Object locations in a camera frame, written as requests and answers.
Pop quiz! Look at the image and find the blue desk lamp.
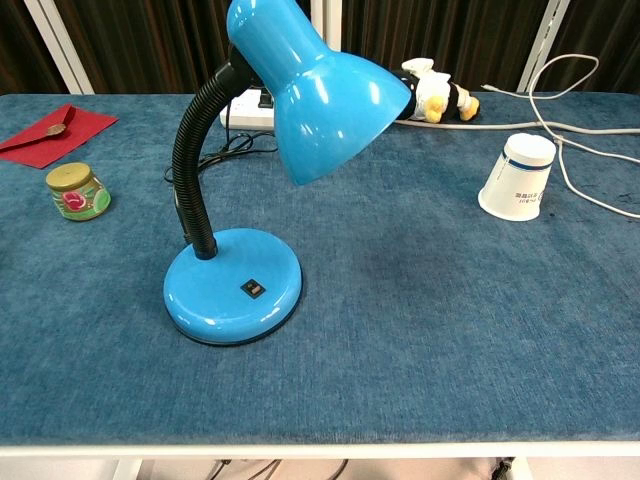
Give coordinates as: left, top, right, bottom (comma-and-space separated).
163, 0, 413, 347

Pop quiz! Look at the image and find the blue fabric table cloth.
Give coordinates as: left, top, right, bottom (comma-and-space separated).
0, 91, 640, 446

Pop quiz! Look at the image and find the white power strip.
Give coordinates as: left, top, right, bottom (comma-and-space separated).
219, 87, 276, 131

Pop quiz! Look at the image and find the penguin plush toy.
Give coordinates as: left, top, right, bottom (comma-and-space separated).
392, 57, 481, 124

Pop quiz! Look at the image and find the white paper cup blue print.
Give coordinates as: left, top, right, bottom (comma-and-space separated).
477, 132, 558, 223

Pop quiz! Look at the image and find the small glass jar gold lid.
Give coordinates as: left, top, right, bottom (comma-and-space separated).
45, 162, 112, 222

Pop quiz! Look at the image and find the dark brown curtain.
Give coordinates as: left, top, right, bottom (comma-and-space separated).
0, 0, 640, 96

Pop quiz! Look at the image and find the red envelope with gold seal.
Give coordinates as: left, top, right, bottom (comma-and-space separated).
0, 103, 120, 170

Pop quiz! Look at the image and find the white table leg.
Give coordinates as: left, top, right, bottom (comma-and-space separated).
111, 459, 143, 480

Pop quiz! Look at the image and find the black power cable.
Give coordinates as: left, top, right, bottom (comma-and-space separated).
163, 127, 279, 184

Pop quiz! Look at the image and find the white metal frame post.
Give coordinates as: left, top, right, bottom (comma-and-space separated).
515, 0, 571, 93
22, 0, 95, 95
309, 0, 344, 52

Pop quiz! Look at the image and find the black cable under table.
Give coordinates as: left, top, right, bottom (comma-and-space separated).
204, 458, 351, 480

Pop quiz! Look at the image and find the white power cable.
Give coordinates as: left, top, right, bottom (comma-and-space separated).
394, 54, 640, 219

